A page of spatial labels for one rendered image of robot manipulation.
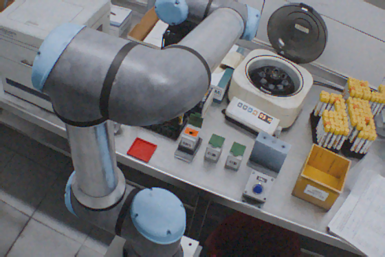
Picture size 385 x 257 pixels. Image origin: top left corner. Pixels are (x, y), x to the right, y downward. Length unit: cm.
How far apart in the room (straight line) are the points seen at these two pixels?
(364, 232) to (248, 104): 55
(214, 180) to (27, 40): 67
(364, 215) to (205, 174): 50
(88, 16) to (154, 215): 65
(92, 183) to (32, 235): 137
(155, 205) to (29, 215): 139
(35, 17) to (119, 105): 79
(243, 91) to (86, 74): 89
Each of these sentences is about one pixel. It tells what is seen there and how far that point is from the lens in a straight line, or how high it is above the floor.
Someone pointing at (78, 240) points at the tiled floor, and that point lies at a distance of 219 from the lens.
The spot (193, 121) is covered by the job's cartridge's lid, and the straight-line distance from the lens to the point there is 134.
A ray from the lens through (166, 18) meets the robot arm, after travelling 99.
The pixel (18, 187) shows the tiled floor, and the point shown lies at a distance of 239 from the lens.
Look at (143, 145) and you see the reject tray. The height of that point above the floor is 88.
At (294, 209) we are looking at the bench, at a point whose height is 87.
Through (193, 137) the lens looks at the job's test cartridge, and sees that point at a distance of 132.
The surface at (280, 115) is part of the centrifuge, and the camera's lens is 145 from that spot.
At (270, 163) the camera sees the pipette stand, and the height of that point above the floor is 91.
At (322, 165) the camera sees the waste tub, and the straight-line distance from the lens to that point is 143.
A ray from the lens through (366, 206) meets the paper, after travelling 143.
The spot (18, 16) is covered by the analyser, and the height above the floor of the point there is 118.
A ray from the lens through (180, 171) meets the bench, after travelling 134.
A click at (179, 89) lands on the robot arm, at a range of 63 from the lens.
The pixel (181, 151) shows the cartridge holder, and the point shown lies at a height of 89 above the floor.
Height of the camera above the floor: 194
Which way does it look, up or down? 48 degrees down
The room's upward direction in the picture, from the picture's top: 11 degrees clockwise
